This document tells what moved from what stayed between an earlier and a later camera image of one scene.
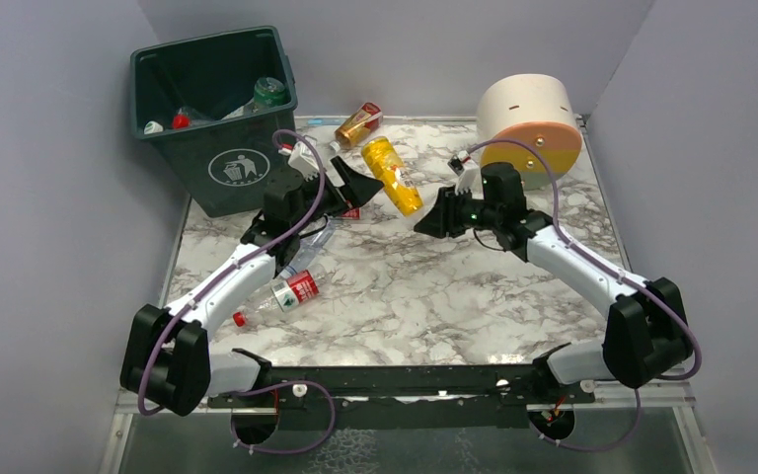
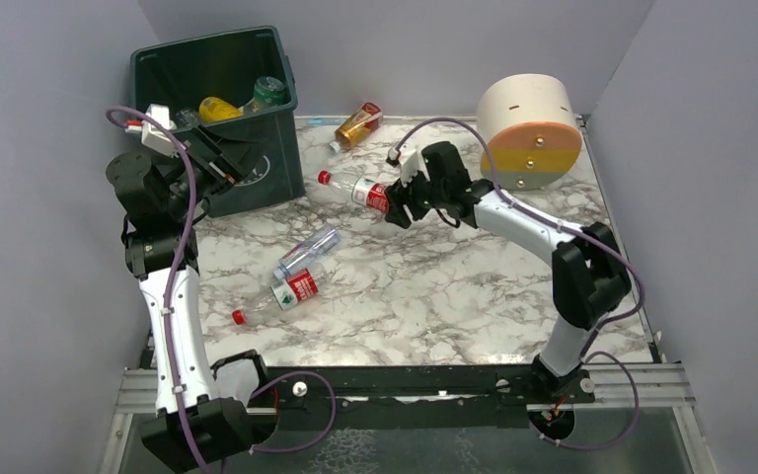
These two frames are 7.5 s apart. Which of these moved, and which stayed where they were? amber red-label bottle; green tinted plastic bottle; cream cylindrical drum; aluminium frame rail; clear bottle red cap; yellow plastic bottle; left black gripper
Moved: left black gripper; yellow plastic bottle; clear bottle red cap
Stayed: aluminium frame rail; green tinted plastic bottle; amber red-label bottle; cream cylindrical drum
